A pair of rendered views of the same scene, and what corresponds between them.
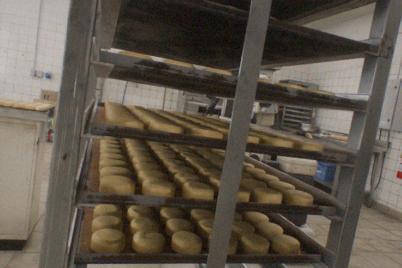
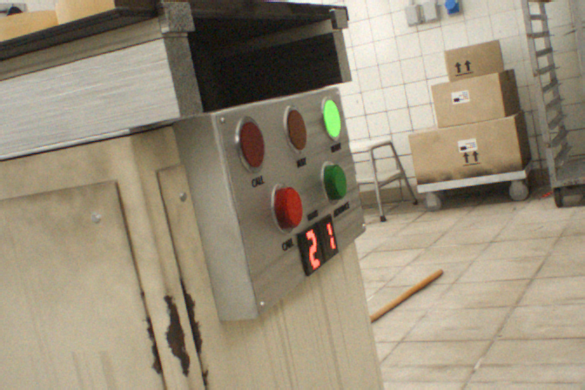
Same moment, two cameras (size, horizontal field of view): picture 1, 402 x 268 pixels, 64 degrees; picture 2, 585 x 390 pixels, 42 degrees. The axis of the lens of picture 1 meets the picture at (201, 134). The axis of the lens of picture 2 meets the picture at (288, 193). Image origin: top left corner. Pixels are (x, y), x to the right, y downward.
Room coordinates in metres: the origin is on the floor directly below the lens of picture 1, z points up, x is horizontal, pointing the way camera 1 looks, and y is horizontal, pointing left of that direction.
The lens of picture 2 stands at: (1.63, 0.59, 0.84)
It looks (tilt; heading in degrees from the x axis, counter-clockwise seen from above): 7 degrees down; 43
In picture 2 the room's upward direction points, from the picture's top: 12 degrees counter-clockwise
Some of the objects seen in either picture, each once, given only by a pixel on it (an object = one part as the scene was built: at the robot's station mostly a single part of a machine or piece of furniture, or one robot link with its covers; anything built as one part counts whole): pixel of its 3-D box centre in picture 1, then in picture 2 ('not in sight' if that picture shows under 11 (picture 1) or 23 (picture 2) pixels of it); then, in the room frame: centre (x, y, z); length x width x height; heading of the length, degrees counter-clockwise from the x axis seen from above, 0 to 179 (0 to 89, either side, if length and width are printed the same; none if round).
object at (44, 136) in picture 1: (46, 129); (287, 185); (2.08, 1.01, 0.77); 0.24 x 0.04 x 0.14; 18
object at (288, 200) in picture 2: not in sight; (285, 208); (2.04, 0.97, 0.76); 0.03 x 0.02 x 0.03; 18
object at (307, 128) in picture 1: (307, 128); not in sight; (5.88, -1.90, 0.95); 0.39 x 0.39 x 0.14
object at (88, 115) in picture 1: (97, 109); not in sight; (0.69, 0.23, 1.05); 0.64 x 0.03 x 0.03; 18
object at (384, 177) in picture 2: not in sight; (364, 179); (5.39, 3.48, 0.23); 0.45 x 0.45 x 0.46; 5
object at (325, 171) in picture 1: (329, 170); not in sight; (5.06, -2.12, 0.36); 0.47 x 0.38 x 0.26; 105
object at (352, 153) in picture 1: (258, 131); not in sight; (0.82, -0.14, 1.05); 0.64 x 0.03 x 0.03; 18
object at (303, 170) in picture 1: (279, 178); not in sight; (2.62, -0.70, 0.59); 0.55 x 0.34 x 0.83; 13
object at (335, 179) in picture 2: not in sight; (332, 183); (2.13, 1.00, 0.76); 0.03 x 0.02 x 0.03; 18
